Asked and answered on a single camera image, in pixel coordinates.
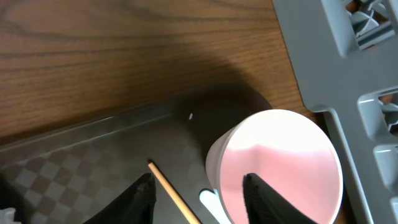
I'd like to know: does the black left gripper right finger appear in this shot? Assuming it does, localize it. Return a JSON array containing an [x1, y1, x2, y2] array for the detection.
[[243, 173, 315, 224]]

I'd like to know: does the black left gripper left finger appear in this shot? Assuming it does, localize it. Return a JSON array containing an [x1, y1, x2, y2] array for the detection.
[[83, 173, 157, 224]]

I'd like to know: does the pink plastic cup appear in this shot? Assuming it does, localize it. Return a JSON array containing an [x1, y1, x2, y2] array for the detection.
[[205, 110, 343, 223]]

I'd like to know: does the grey dishwasher rack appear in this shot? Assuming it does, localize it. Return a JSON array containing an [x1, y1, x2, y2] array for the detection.
[[274, 0, 397, 223]]

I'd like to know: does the wooden chopstick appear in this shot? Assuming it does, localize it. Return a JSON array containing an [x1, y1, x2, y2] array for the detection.
[[148, 159, 201, 224]]

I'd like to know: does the light blue plastic knife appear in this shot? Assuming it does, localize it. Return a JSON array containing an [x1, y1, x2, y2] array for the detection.
[[199, 189, 231, 224]]

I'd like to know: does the brown serving tray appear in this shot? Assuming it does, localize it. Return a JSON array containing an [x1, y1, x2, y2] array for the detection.
[[0, 86, 343, 224]]

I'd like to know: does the crumpled snack wrapper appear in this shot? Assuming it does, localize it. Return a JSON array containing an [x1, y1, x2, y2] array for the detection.
[[0, 208, 21, 224]]

